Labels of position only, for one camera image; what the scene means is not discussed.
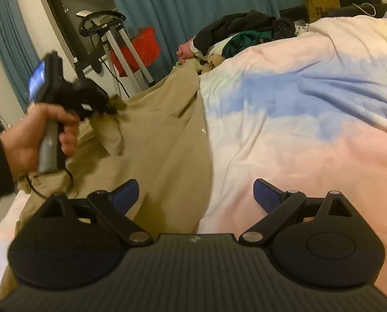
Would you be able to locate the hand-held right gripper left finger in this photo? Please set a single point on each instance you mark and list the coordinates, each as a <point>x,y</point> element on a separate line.
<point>126,195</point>

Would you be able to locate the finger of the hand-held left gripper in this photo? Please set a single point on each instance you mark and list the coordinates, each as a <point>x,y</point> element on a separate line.
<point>104,109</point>
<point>92,92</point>

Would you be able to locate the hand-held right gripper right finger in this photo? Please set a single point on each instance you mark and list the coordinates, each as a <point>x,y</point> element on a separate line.
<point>266,197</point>

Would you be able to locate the tan shirt with white print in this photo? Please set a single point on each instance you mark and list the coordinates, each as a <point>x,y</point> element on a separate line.
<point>141,143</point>

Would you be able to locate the pile of clothes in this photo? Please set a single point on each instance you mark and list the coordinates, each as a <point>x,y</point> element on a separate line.
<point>242,29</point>

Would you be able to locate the person's left hand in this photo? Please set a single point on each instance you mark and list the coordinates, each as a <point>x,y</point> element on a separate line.
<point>21,146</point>

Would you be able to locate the narrow blue curtain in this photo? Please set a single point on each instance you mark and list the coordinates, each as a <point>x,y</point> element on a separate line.
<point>11,48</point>

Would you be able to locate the garment steamer stand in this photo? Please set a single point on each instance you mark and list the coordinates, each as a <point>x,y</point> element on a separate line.
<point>121,45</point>

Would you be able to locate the red cloth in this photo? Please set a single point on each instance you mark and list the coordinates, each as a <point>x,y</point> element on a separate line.
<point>141,48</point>

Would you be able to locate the pastel bed blanket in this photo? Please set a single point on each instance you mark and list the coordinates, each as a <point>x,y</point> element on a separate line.
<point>294,110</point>

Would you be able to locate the wide blue curtain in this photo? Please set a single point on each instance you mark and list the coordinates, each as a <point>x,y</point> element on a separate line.
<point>180,6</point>

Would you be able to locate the yellow paper bag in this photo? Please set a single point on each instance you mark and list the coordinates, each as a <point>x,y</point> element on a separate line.
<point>320,5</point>

